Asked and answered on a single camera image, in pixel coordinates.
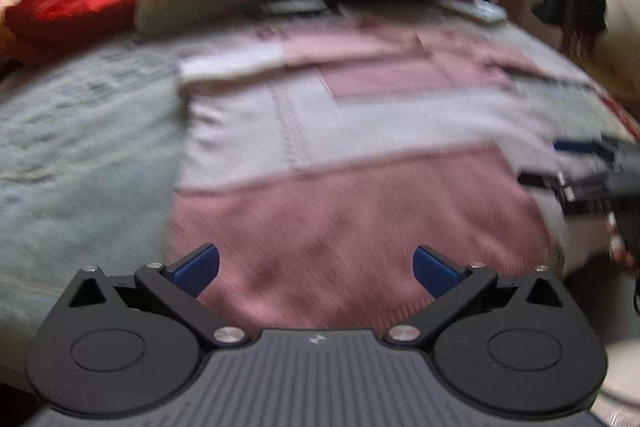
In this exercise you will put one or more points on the pink and white sweater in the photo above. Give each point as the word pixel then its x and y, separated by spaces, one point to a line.
pixel 350 207

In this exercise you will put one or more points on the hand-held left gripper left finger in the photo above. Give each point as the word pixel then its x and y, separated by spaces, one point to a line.
pixel 197 269

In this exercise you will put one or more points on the red striped cloth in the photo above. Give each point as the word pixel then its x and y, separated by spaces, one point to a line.
pixel 620 112

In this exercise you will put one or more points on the paperback book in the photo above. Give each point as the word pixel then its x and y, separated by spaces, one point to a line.
pixel 477 10

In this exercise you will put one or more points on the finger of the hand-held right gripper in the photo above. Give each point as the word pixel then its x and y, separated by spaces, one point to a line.
pixel 580 147
pixel 542 182

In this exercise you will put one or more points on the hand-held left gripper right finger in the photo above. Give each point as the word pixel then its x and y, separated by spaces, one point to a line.
pixel 435 271

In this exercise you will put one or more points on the dark blue cloth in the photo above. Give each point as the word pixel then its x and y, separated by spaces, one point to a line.
pixel 575 2

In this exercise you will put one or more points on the person's right hand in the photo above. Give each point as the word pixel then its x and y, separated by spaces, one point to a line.
pixel 622 242

